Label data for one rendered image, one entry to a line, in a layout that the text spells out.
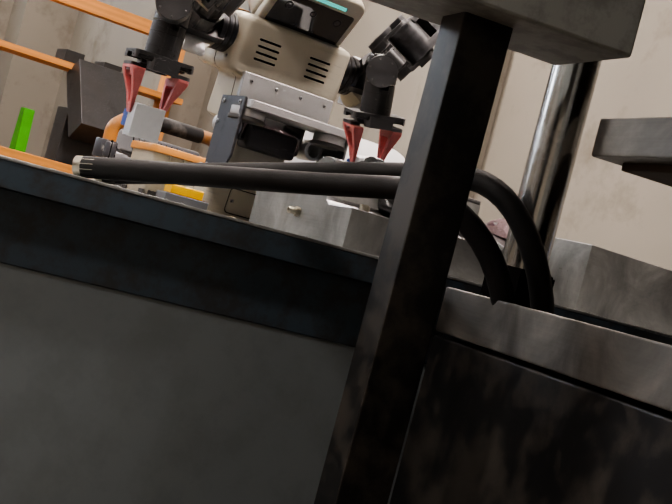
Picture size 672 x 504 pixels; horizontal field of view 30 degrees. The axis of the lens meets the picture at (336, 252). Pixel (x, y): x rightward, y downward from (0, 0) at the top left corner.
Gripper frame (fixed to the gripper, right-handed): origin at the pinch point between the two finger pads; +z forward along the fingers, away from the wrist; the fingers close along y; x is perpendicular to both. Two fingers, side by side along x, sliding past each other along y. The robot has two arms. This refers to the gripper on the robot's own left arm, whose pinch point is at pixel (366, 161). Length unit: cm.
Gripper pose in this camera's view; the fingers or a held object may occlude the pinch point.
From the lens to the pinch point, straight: 233.3
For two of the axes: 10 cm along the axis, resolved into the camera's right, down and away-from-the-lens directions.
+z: -1.7, 9.7, 1.9
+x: -3.0, -2.4, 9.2
